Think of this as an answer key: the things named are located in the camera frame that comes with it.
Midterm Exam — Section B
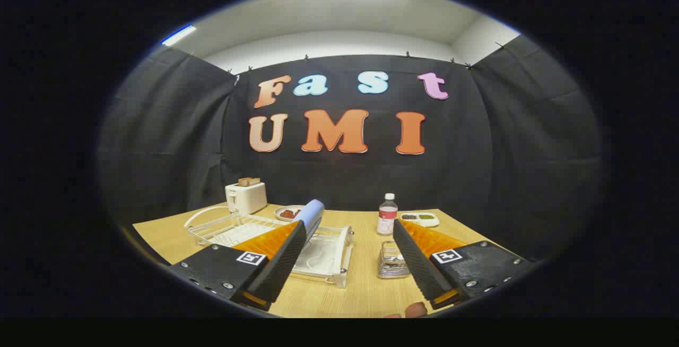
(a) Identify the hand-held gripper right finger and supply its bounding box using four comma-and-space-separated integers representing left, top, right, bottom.
393, 219, 534, 310

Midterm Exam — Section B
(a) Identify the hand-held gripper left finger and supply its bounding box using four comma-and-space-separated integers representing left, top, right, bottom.
169, 220, 309, 312

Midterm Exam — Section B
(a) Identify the metal wire basket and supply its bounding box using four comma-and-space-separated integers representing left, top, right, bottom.
378, 240, 412, 279

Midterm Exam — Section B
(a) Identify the white wire dish rack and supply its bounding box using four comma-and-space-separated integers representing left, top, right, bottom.
184, 206, 355, 288

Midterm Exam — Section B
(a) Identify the blue plate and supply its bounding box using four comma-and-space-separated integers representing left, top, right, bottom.
299, 199, 325, 244

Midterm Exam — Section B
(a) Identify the small beige plate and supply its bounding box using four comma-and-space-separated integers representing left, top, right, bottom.
274, 205, 306, 222

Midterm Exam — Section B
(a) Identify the white divided snack tray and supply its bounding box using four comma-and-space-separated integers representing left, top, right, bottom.
399, 212, 440, 228

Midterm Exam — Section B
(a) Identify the clear plastic bottle red label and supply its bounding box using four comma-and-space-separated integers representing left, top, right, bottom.
377, 193, 398, 236

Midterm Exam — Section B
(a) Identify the white toaster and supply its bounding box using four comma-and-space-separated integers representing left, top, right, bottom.
225, 181, 268, 215

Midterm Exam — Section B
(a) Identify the black backdrop cloth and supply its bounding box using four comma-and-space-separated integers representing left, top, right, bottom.
98, 34, 603, 263

